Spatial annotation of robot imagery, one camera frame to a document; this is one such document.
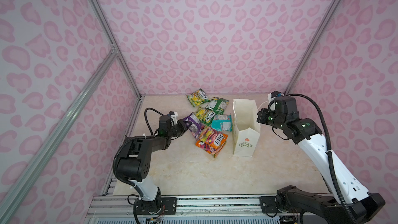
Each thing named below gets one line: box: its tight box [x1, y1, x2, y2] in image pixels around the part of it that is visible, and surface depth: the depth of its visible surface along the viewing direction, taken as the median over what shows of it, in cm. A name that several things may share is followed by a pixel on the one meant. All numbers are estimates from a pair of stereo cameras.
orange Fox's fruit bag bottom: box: [194, 134, 228, 159], surface depth 91 cm
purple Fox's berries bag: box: [182, 112, 206, 140], surface depth 95 cm
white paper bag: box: [232, 99, 261, 158], surface depth 83 cm
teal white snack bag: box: [210, 114, 233, 132], surface depth 103 cm
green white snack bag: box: [205, 96, 230, 115], surface depth 112 cm
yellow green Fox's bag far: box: [186, 88, 211, 108], surface depth 118 cm
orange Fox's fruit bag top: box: [195, 126, 229, 150], surface depth 93 cm
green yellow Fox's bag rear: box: [195, 106, 216, 126], surface depth 106 cm
